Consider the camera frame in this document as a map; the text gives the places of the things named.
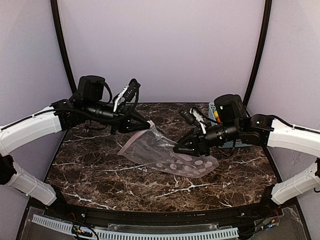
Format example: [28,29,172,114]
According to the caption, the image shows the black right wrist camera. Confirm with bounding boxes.
[178,109,196,125]

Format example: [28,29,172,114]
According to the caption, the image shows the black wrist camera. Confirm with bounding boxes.
[112,78,141,113]
[178,109,196,125]

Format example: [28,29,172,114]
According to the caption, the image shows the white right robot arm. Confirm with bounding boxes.
[173,114,320,208]

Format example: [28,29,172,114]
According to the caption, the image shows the black frame post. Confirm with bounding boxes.
[243,0,273,108]
[50,0,77,107]

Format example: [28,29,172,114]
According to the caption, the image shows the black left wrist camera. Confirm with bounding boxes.
[112,78,141,113]

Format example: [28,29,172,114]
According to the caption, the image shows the black frame post right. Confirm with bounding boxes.
[243,0,273,108]

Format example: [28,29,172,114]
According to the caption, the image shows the black frame post left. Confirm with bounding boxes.
[50,0,77,107]

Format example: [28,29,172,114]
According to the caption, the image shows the clear zip top bag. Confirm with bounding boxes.
[118,120,219,178]

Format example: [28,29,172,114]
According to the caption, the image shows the light blue cable duct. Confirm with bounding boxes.
[31,214,239,240]

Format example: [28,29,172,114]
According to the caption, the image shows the light blue perforated basket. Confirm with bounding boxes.
[208,102,251,149]

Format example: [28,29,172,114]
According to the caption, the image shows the black front rail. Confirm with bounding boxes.
[31,198,301,234]

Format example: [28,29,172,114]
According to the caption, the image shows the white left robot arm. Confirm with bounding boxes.
[0,99,150,206]

